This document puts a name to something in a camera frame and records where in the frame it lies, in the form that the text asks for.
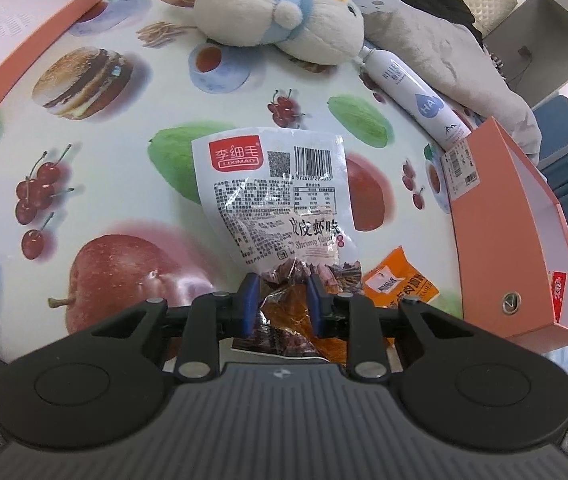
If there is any orange box lid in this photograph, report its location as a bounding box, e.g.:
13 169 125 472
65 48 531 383
0 0 109 148

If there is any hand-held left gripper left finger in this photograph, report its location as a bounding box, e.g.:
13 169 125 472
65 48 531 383
91 272 261 380

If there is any orange brown snack packet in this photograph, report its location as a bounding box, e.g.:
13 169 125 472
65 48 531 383
259 285 352 363

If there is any blue covered chair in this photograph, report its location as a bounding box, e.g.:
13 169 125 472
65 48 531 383
531 94 568 161

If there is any white clear snack packet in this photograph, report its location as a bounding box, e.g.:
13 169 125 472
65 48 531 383
191 127 365 298

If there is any food printed bed sheet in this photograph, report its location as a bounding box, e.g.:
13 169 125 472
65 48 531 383
0 0 465 366

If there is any white spray bottle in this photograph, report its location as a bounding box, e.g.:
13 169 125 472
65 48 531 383
359 45 471 152

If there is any grey blanket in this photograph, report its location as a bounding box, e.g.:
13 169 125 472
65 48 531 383
354 0 547 161

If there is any orange gift box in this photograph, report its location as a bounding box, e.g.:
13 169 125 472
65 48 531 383
441 116 568 346

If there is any dark purple snack packet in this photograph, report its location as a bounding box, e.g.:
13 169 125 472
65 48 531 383
231 324 325 358

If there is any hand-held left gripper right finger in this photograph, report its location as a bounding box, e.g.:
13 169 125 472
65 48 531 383
306 276 470 378

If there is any red snack packet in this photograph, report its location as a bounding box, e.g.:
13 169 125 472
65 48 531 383
550 269 568 322

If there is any blue white plush penguin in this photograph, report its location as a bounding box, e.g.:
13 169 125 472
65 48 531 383
191 0 365 66

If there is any white wall cabinet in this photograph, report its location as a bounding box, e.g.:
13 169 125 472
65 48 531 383
484 0 568 106

